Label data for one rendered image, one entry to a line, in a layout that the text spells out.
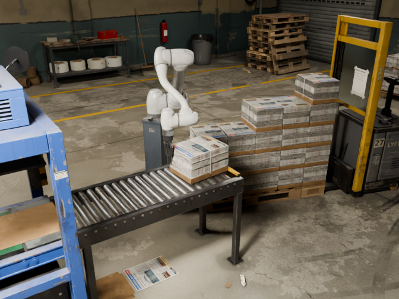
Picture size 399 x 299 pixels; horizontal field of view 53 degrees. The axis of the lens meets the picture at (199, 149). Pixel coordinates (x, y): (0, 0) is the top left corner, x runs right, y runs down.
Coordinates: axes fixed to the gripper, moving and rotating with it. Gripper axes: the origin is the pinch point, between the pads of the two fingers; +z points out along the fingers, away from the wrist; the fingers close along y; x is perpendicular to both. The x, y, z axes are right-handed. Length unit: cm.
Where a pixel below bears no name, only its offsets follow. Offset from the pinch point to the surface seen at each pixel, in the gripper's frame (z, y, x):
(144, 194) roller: 13.4, -17.9, 30.7
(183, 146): -10.4, -4.9, -10.2
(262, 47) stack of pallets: 37, 507, -550
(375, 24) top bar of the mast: -89, -14, -217
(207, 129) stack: 10, 59, -77
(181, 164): 1.1, -11.7, -4.2
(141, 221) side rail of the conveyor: 20, -38, 43
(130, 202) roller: 13, -22, 44
